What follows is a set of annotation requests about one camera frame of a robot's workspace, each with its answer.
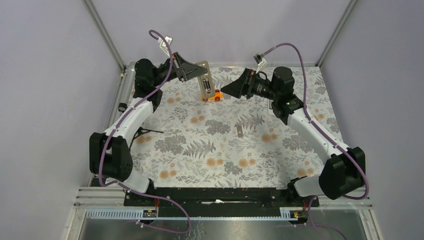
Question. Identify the grey battery cover strip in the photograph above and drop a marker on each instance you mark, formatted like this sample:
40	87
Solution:
239	131

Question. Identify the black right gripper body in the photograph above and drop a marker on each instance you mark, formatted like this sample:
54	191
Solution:
263	89

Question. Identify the black mini tripod stand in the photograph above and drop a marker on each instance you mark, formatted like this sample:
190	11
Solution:
139	136

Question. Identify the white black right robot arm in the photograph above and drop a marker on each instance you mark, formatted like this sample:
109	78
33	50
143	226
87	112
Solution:
343	174

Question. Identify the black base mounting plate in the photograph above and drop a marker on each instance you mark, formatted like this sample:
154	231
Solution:
210	202

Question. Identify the black batteries pair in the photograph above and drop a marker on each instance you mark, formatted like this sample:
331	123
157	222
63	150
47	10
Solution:
206	85

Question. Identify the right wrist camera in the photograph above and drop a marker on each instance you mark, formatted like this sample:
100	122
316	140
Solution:
261	62

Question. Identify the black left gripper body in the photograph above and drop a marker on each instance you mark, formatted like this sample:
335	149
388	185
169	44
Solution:
162	71

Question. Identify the orange toy car chassis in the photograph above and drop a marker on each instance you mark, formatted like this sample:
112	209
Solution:
218	95

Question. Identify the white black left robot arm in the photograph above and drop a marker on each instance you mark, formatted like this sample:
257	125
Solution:
109	151

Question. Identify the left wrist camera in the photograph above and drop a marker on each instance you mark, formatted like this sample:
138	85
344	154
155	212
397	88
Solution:
165	43

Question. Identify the floral patterned table mat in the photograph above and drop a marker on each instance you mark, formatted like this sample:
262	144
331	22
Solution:
200	147

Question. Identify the grey remote control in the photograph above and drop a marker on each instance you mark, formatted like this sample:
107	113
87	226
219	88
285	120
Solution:
205	64

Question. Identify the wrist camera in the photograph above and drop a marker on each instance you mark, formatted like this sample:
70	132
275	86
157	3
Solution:
165	43
261	62

